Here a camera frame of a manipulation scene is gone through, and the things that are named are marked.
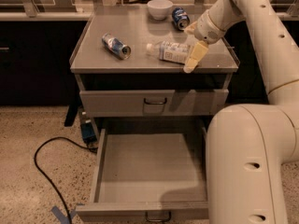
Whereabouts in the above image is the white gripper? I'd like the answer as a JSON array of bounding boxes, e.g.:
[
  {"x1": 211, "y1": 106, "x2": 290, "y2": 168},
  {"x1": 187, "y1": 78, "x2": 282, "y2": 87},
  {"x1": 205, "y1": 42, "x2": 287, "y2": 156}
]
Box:
[{"x1": 183, "y1": 10, "x2": 225, "y2": 73}]

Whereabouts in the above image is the clear blue labelled plastic bottle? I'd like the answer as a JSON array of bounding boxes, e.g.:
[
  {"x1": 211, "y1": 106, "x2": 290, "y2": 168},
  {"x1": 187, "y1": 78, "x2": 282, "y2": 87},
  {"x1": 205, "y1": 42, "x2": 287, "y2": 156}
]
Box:
[{"x1": 146, "y1": 41, "x2": 191, "y2": 64}]

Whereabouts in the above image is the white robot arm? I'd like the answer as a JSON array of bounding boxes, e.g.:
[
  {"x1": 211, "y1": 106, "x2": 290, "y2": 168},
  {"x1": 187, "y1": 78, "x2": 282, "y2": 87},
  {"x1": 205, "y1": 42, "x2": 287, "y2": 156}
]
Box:
[{"x1": 186, "y1": 0, "x2": 299, "y2": 224}]

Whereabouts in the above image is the grey drawer cabinet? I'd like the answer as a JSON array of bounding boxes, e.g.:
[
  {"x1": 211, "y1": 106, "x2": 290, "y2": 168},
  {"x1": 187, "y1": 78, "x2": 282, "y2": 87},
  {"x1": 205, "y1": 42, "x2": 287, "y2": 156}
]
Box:
[{"x1": 71, "y1": 7, "x2": 238, "y2": 133}]

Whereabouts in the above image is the closed grey top drawer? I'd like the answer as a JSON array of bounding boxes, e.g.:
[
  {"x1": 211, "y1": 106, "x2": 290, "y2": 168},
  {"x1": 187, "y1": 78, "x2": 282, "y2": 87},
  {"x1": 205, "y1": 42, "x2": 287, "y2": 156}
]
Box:
[{"x1": 80, "y1": 89, "x2": 228, "y2": 118}]

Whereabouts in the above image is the open grey middle drawer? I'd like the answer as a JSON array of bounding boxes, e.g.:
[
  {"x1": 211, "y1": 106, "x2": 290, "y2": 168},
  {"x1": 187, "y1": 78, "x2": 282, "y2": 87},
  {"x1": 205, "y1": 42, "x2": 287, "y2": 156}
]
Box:
[{"x1": 77, "y1": 129, "x2": 208, "y2": 224}]

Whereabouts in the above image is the blue soda can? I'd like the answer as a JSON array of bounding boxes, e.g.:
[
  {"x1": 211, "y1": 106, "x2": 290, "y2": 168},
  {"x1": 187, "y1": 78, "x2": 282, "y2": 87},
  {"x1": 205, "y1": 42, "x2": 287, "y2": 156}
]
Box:
[{"x1": 172, "y1": 7, "x2": 190, "y2": 31}]

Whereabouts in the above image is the white bowl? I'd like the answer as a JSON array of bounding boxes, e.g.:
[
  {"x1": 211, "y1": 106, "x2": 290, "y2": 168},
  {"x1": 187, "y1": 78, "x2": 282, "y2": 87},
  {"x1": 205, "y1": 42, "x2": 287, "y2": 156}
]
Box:
[{"x1": 147, "y1": 0, "x2": 173, "y2": 20}]

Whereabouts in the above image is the silver blue energy drink can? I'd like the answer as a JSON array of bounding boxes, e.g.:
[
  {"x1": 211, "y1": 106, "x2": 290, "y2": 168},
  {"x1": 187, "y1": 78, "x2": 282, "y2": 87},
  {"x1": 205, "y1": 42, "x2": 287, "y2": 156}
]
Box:
[{"x1": 102, "y1": 34, "x2": 131, "y2": 60}]

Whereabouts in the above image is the blue power adapter box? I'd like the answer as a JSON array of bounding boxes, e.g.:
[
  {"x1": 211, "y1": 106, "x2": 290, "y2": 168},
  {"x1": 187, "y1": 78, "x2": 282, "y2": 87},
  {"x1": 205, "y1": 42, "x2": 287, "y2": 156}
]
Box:
[{"x1": 80, "y1": 119, "x2": 97, "y2": 144}]

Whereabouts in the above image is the blue tape on floor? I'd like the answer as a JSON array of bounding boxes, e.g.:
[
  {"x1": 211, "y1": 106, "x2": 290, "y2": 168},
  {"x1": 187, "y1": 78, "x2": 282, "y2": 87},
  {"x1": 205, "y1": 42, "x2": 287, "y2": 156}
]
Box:
[{"x1": 51, "y1": 206, "x2": 77, "y2": 224}]

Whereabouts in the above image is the black cable on left floor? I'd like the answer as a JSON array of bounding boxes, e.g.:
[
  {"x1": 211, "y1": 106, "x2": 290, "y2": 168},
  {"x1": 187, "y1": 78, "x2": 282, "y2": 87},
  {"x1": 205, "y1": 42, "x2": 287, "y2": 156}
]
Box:
[{"x1": 33, "y1": 136, "x2": 99, "y2": 224}]

